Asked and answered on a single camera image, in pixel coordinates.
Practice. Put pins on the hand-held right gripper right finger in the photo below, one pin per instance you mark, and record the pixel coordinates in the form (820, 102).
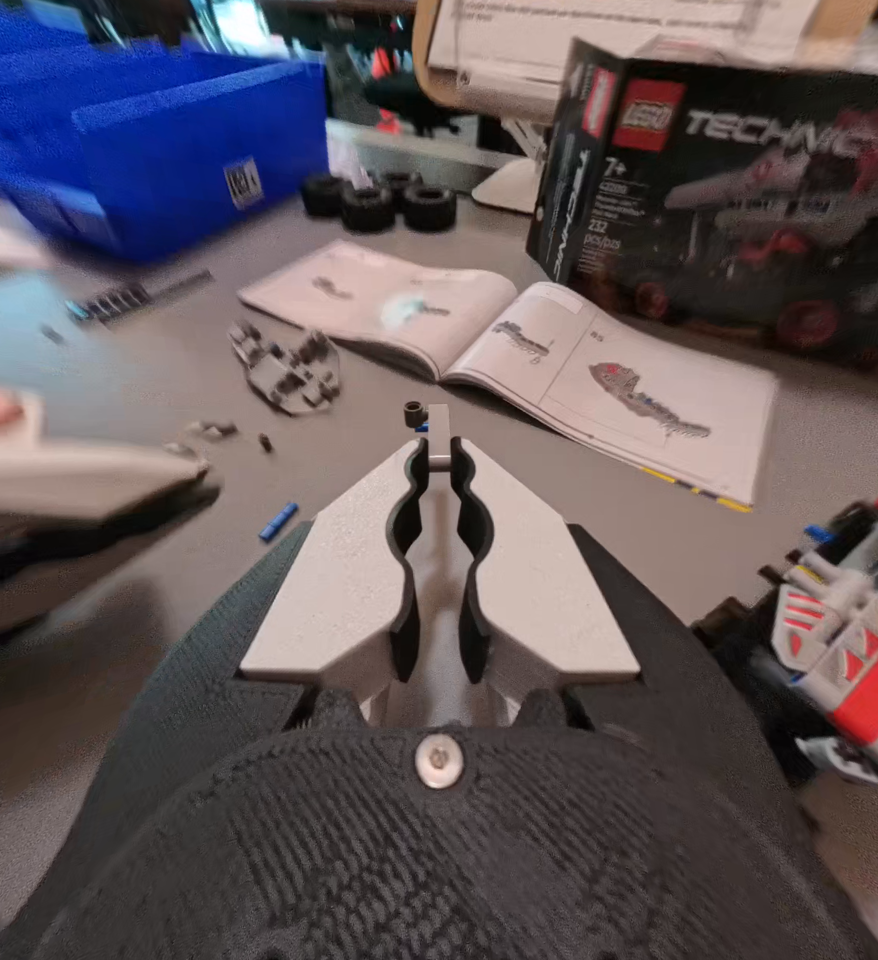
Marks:
(544, 592)

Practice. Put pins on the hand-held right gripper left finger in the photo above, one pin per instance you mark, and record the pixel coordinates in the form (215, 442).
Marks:
(334, 592)

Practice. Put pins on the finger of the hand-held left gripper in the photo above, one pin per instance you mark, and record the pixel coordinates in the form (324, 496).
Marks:
(34, 592)
(71, 480)

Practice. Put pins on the blue toy axle pin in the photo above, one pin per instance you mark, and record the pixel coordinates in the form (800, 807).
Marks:
(277, 523)

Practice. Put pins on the grey angled toy beam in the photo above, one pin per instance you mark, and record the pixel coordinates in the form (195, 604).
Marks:
(439, 439)

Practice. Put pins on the black toy connector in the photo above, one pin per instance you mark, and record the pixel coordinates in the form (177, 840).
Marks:
(413, 414)

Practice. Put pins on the small grey toy connector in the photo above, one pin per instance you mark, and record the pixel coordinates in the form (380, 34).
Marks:
(210, 430)

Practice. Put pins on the black toy beam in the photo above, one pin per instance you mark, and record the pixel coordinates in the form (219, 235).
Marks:
(113, 301)

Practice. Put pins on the grey toy panel assembly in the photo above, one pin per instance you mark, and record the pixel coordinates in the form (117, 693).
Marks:
(289, 382)

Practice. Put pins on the open instruction booklet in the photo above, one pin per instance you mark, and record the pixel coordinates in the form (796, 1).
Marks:
(633, 390)

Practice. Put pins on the toy truck model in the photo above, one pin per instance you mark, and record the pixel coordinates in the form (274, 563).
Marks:
(858, 660)

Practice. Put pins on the blue bin with square tag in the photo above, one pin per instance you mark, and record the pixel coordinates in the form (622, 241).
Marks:
(169, 165)

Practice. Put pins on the white board stand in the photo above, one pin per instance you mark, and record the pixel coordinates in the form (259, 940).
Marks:
(514, 187)

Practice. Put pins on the black toy set box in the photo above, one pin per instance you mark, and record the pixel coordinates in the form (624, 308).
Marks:
(746, 225)

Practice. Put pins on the crumpled white wrapper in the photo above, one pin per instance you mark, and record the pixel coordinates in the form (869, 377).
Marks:
(347, 161)

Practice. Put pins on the blue storage bin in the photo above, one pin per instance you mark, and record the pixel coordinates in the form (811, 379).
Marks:
(11, 52)

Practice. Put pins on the instruction sheet on stand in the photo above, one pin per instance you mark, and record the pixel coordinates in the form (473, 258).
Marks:
(425, 52)

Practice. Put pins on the printed instruction sheet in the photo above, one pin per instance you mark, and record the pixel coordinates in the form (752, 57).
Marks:
(596, 30)

